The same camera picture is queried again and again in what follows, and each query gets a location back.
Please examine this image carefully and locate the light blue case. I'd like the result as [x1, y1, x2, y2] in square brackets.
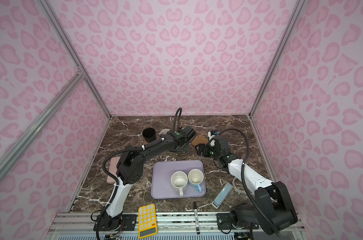
[212, 183, 233, 209]

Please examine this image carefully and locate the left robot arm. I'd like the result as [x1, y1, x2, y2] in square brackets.
[93, 127, 196, 233]

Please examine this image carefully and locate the white lavender mug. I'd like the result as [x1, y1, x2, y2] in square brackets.
[159, 129, 170, 138]

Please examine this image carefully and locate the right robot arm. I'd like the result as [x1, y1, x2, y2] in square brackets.
[195, 135, 298, 236]

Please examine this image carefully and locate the light blue mug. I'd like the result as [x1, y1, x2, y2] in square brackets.
[188, 169, 204, 193]

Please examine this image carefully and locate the black mug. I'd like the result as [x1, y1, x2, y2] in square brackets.
[142, 128, 156, 143]

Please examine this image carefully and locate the yellow calculator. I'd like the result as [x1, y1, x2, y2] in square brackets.
[138, 204, 157, 239]

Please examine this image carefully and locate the cream white mug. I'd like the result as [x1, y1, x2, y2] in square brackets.
[170, 171, 189, 197]

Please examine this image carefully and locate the lavender tray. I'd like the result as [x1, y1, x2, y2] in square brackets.
[151, 160, 206, 199]

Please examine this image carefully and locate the aluminium mounting rail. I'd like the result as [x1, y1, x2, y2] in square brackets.
[45, 212, 308, 240]

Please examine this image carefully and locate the black marker pen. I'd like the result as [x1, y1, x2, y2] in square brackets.
[193, 202, 201, 235]

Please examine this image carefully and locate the clear tape roll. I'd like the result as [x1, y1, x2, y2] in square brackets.
[232, 178, 246, 194]

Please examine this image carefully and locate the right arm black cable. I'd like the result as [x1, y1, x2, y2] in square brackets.
[208, 128, 281, 237]

